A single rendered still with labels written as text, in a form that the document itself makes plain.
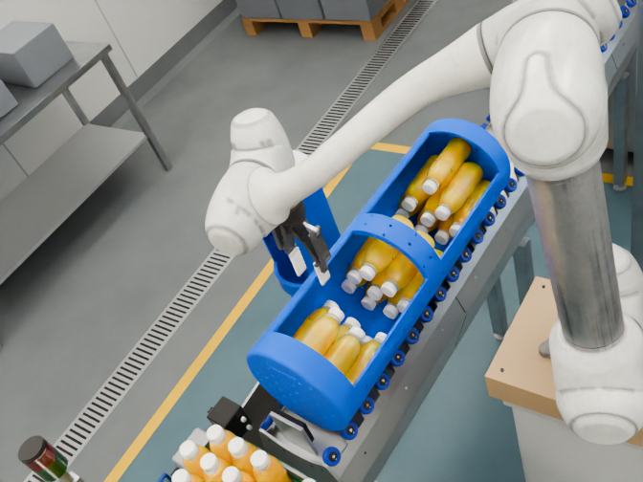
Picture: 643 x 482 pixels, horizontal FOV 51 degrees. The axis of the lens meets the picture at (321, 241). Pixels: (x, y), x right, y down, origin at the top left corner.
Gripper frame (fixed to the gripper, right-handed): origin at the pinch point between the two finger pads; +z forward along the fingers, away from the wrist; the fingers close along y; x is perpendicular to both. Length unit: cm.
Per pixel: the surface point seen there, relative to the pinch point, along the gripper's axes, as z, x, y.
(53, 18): 47, -146, 345
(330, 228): 53, -52, 48
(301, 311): 24.1, -1.9, 12.7
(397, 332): 22.2, -5.4, -14.9
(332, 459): 36.7, 24.3, -11.9
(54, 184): 106, -62, 285
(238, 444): 24.4, 35.3, 3.1
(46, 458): 11, 62, 32
